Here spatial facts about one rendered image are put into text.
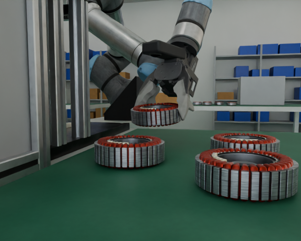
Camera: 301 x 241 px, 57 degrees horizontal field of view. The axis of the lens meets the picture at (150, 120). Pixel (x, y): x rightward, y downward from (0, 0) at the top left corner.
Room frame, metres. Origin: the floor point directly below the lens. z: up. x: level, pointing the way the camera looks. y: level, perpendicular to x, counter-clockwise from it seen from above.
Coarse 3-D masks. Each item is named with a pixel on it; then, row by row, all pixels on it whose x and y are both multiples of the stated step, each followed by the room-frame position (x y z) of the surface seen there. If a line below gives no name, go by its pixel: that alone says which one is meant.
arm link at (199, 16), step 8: (184, 0) 0.73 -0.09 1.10; (192, 0) 0.71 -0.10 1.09; (200, 0) 0.71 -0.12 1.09; (208, 0) 0.72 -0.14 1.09; (184, 8) 0.71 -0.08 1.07; (192, 8) 0.70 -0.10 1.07; (200, 8) 0.70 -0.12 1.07; (208, 8) 0.71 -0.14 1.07; (184, 16) 0.69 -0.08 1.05; (192, 16) 0.69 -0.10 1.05; (200, 16) 0.69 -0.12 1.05; (208, 16) 0.72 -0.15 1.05; (176, 24) 0.70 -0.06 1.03; (200, 24) 0.69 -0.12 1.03
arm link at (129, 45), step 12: (96, 12) 0.88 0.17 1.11; (96, 24) 0.86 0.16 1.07; (108, 24) 0.85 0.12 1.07; (120, 24) 0.86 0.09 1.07; (96, 36) 0.89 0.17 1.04; (108, 36) 0.84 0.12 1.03; (120, 36) 0.82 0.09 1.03; (132, 36) 0.81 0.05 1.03; (120, 48) 0.82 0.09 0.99; (132, 48) 0.79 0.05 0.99; (132, 60) 0.80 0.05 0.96; (144, 60) 0.77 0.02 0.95; (156, 60) 0.75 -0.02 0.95; (144, 72) 0.75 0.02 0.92
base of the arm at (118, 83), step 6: (108, 78) 1.28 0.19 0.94; (114, 78) 1.28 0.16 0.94; (120, 78) 1.29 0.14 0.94; (126, 78) 1.31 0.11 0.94; (108, 84) 1.27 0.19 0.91; (114, 84) 1.26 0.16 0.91; (120, 84) 1.26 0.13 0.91; (126, 84) 1.26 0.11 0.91; (102, 90) 1.31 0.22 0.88; (108, 90) 1.27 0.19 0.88; (114, 90) 1.25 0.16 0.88; (120, 90) 1.24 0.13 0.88; (108, 96) 1.29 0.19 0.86; (114, 96) 1.25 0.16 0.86
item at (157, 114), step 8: (144, 104) 0.65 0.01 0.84; (152, 104) 0.65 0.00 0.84; (160, 104) 0.64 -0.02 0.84; (168, 104) 0.63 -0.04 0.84; (176, 104) 0.61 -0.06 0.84; (136, 112) 0.57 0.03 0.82; (144, 112) 0.56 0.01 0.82; (152, 112) 0.55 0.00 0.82; (160, 112) 0.56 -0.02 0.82; (168, 112) 0.56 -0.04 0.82; (176, 112) 0.57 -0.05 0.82; (136, 120) 0.58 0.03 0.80; (144, 120) 0.56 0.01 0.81; (152, 120) 0.56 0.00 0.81; (160, 120) 0.56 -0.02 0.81; (168, 120) 0.56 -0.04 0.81; (176, 120) 0.57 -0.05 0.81
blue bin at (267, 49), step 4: (264, 44) 6.29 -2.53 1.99; (268, 44) 6.27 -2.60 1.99; (272, 44) 6.25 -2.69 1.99; (276, 44) 6.23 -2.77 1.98; (264, 48) 6.29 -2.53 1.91; (268, 48) 6.27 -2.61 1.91; (272, 48) 6.25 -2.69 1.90; (276, 48) 6.23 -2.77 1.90; (264, 52) 6.29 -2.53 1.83; (268, 52) 6.27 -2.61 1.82; (272, 52) 6.25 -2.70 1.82; (276, 52) 6.23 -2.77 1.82
